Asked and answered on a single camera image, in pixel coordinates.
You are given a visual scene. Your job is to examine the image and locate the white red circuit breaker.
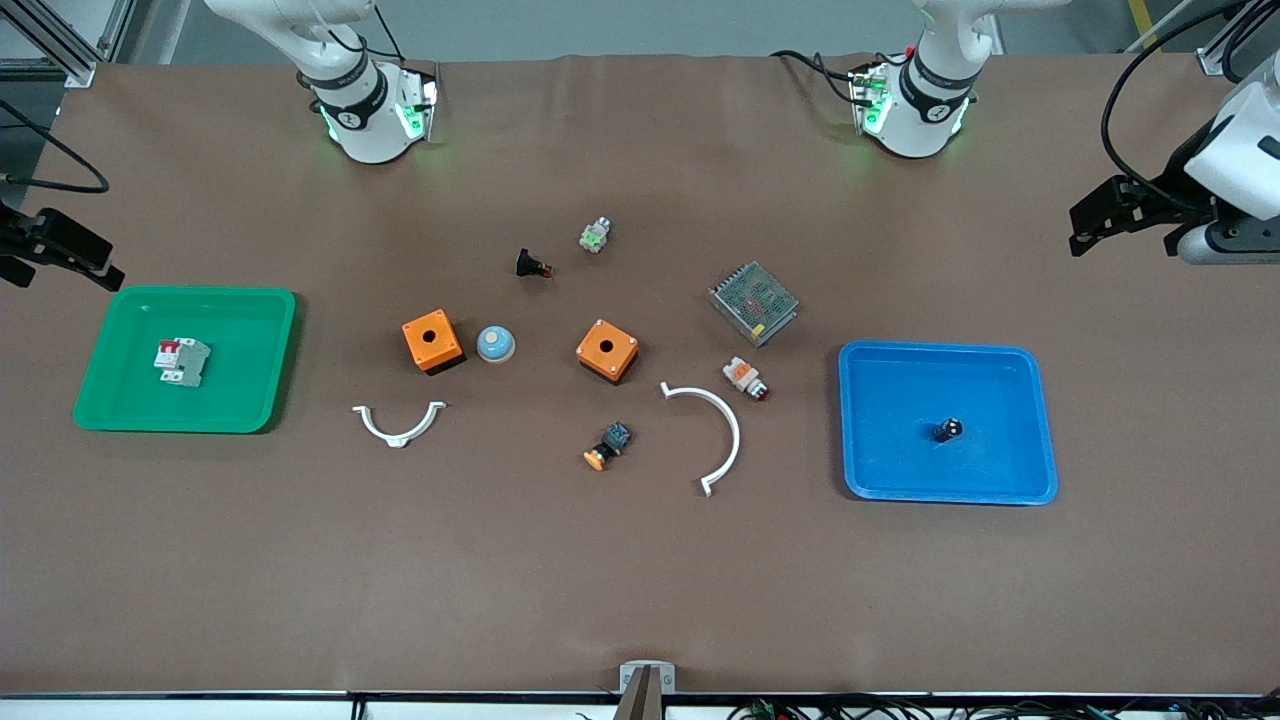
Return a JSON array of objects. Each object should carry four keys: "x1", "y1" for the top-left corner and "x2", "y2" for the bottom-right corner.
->
[{"x1": 152, "y1": 337, "x2": 213, "y2": 389}]

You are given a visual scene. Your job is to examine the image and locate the green plastic tray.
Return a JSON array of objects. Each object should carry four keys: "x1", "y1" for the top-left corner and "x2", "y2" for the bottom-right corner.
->
[{"x1": 72, "y1": 286, "x2": 298, "y2": 435}]

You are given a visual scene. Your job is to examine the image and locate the blue plastic tray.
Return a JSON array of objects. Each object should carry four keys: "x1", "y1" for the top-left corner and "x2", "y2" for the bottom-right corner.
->
[{"x1": 838, "y1": 340, "x2": 1060, "y2": 506}]

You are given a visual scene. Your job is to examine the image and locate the metal mesh power supply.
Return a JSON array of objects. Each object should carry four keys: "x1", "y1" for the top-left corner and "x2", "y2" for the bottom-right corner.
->
[{"x1": 708, "y1": 261, "x2": 801, "y2": 348}]

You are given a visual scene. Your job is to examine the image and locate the orange button box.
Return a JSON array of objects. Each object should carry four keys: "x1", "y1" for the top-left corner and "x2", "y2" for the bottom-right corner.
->
[
  {"x1": 575, "y1": 319, "x2": 640, "y2": 386},
  {"x1": 401, "y1": 309, "x2": 466, "y2": 377}
]

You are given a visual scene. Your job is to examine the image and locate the red lamp orange white body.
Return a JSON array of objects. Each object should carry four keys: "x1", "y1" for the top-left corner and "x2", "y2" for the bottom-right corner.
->
[{"x1": 722, "y1": 356, "x2": 771, "y2": 404}]

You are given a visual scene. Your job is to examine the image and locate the brown table cover mat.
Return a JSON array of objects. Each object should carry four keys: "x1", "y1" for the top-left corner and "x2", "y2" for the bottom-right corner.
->
[{"x1": 0, "y1": 52, "x2": 1280, "y2": 697}]

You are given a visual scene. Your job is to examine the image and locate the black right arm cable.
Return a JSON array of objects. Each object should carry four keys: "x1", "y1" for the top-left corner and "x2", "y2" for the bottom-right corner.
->
[{"x1": 0, "y1": 97, "x2": 110, "y2": 195}]

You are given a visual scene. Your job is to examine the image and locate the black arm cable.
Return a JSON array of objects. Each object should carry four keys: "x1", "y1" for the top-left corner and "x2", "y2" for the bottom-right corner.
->
[
  {"x1": 1099, "y1": 0, "x2": 1253, "y2": 216},
  {"x1": 0, "y1": 97, "x2": 110, "y2": 195}
]

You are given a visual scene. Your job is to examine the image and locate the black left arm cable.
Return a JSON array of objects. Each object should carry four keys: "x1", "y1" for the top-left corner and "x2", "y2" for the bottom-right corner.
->
[{"x1": 1099, "y1": 0, "x2": 1253, "y2": 216}]

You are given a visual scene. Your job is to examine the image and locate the aluminium frame profile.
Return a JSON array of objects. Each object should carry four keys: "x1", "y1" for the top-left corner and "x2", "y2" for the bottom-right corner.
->
[
  {"x1": 1196, "y1": 0, "x2": 1266, "y2": 77},
  {"x1": 0, "y1": 0, "x2": 137, "y2": 90}
]

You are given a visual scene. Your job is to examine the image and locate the black base cables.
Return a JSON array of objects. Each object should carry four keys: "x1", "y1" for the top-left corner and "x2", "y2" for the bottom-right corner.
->
[{"x1": 770, "y1": 46, "x2": 916, "y2": 109}]

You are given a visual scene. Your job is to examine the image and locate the small white curved bracket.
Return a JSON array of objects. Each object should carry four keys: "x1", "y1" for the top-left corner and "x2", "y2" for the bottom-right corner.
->
[{"x1": 351, "y1": 401, "x2": 447, "y2": 449}]

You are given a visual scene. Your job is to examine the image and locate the large white curved bracket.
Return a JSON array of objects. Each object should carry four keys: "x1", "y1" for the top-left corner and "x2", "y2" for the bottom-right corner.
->
[{"x1": 659, "y1": 381, "x2": 743, "y2": 498}]

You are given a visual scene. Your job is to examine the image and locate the white table front rail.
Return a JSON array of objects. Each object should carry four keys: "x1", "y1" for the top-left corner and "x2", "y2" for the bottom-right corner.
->
[{"x1": 0, "y1": 692, "x2": 1280, "y2": 720}]

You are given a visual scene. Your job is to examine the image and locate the black cable bundle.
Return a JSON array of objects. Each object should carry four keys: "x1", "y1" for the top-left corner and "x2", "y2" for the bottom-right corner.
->
[{"x1": 728, "y1": 694, "x2": 1280, "y2": 720}]

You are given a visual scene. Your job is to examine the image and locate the orange cap pushbutton switch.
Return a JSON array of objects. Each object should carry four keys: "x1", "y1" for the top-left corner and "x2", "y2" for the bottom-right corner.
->
[{"x1": 583, "y1": 421, "x2": 634, "y2": 472}]

